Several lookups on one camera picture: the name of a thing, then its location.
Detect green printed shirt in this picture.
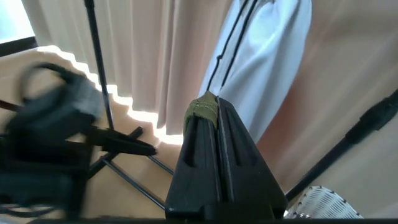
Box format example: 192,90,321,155
183,91,219,134

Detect black clothes rack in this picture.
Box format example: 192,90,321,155
83,0,398,211

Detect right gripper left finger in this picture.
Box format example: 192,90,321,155
164,116,222,219

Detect window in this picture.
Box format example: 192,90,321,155
0,0,38,58

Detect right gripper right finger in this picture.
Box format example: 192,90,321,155
216,96,289,219

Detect white laundry basket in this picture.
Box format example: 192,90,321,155
284,185,363,220

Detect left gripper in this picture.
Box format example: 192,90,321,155
0,124,95,175

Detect pale grey shorts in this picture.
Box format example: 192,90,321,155
198,0,313,144

